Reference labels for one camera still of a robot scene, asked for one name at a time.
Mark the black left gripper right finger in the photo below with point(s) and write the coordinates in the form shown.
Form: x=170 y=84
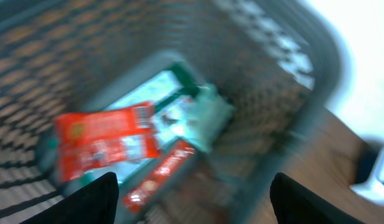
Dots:
x=293 y=203

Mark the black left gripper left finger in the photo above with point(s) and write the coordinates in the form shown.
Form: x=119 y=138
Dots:
x=93 y=204

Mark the red snack bag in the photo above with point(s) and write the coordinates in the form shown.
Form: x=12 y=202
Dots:
x=94 y=140

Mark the white barcode scanner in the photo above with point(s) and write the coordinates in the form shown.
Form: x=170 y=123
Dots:
x=369 y=178

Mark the red tube snack pack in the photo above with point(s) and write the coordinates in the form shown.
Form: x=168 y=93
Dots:
x=139 y=197

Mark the green white flat package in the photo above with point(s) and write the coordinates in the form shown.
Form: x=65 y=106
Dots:
x=184 y=108

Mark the grey plastic shopping basket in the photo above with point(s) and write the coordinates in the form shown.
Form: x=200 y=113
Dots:
x=273 y=61

